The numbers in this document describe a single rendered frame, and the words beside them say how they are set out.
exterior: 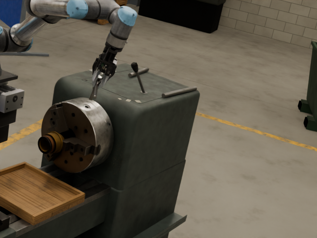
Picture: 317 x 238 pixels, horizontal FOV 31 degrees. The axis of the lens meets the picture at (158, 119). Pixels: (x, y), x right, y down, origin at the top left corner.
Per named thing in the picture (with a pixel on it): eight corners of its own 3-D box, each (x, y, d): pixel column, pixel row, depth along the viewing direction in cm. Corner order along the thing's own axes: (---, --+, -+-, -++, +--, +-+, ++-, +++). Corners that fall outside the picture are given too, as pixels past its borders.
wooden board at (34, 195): (23, 169, 261) (24, 161, 260) (84, 201, 245) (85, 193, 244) (-30, 188, 237) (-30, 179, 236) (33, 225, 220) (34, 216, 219)
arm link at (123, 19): (130, 4, 225) (142, 16, 221) (120, 29, 230) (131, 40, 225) (115, 3, 220) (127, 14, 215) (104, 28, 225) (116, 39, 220)
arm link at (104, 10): (90, -7, 224) (105, 7, 218) (113, -6, 232) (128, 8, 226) (84, 11, 228) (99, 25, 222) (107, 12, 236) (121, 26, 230)
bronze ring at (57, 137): (52, 126, 246) (37, 131, 239) (69, 134, 242) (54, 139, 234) (49, 146, 249) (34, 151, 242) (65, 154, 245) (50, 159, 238)
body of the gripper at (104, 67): (93, 72, 227) (104, 45, 222) (95, 63, 235) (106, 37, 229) (111, 79, 229) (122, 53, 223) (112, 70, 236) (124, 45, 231)
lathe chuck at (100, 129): (46, 140, 270) (68, 84, 256) (93, 181, 259) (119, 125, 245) (32, 144, 263) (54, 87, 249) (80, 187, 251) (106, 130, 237)
